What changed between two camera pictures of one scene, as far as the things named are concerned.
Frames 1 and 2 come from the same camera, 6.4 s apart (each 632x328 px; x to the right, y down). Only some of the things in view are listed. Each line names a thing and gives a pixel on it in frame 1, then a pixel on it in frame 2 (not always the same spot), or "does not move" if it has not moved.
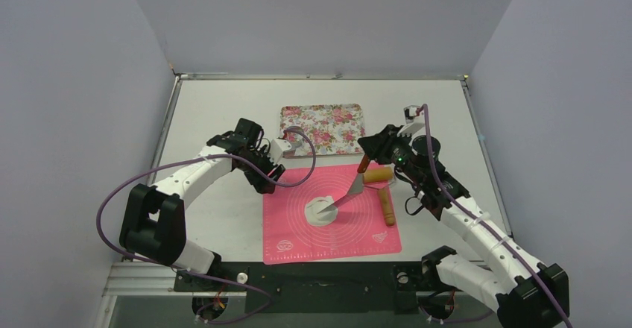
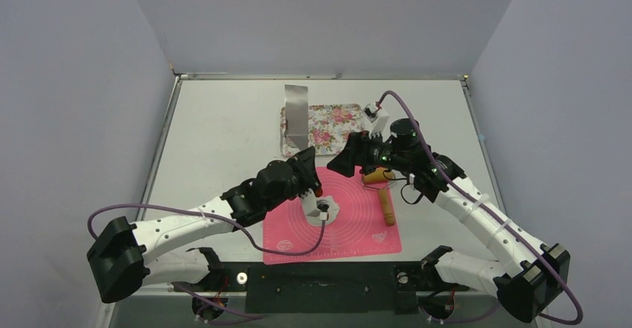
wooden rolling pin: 378,174 does not move
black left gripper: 264,187 → 302,163
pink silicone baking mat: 359,231 does not move
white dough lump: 313,214 does not move
